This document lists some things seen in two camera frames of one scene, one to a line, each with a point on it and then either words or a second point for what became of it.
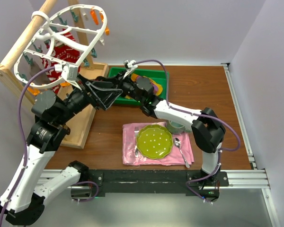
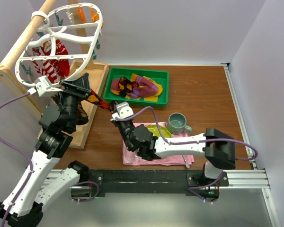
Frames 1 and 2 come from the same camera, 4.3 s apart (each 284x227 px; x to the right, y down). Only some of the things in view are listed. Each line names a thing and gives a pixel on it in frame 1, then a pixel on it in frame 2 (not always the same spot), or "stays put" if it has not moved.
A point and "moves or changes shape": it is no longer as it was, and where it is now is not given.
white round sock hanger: x=52 y=54 stays put
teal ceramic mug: x=176 y=128 stays put
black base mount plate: x=102 y=181 stays put
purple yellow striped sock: x=157 y=88 moves or changes shape
